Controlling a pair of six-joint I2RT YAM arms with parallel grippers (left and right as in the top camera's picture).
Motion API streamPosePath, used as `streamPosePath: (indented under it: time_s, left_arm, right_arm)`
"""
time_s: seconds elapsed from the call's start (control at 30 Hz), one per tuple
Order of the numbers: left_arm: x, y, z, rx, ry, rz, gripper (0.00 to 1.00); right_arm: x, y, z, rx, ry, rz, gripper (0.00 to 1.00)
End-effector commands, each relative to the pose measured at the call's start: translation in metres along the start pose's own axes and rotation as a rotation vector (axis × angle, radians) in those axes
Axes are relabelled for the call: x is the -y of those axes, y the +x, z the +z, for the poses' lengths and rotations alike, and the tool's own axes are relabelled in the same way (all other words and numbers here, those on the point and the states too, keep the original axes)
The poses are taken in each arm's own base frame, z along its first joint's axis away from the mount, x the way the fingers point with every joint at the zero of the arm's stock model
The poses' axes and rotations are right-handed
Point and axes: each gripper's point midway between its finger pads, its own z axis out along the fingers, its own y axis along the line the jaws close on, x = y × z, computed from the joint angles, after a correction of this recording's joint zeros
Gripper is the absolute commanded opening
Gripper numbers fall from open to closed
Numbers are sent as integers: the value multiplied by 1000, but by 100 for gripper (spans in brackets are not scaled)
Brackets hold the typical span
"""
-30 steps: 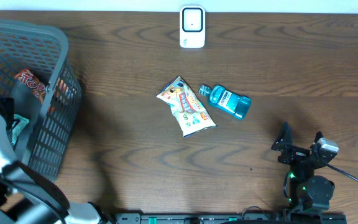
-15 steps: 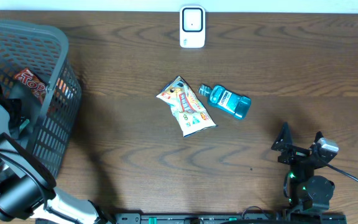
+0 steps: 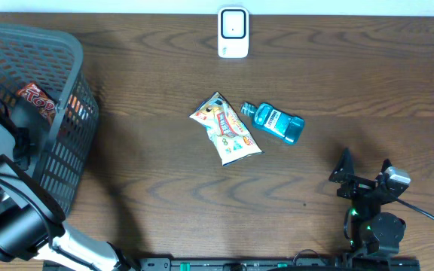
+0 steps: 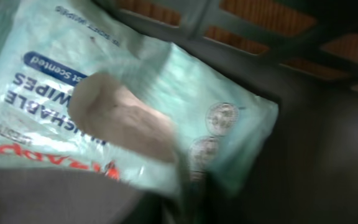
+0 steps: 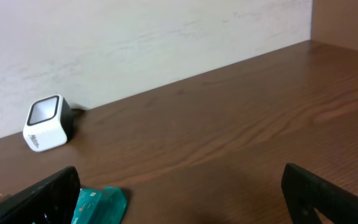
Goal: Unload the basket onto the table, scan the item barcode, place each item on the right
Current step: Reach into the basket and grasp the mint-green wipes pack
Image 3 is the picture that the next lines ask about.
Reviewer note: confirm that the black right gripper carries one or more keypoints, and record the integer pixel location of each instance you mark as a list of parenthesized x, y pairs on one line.
[(358, 185)]

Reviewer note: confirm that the blue mouthwash bottle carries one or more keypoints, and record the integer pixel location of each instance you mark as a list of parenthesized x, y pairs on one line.
[(267, 118)]

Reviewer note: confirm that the cream chips snack bag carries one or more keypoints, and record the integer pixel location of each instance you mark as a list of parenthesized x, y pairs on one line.
[(225, 130)]

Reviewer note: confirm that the red Top snack wrapper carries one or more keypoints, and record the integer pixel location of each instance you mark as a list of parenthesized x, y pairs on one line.
[(33, 94)]

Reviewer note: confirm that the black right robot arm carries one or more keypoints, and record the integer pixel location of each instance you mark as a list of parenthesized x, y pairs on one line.
[(372, 233)]

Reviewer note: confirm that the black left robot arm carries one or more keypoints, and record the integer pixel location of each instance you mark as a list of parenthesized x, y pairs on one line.
[(32, 224)]

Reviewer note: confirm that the white barcode scanner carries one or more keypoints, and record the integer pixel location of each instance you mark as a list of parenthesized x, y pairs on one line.
[(233, 32)]

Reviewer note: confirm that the grey plastic mesh basket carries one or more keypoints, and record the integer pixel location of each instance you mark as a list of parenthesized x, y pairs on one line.
[(52, 60)]

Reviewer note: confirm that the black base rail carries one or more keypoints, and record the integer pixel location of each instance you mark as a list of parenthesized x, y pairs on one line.
[(301, 263)]

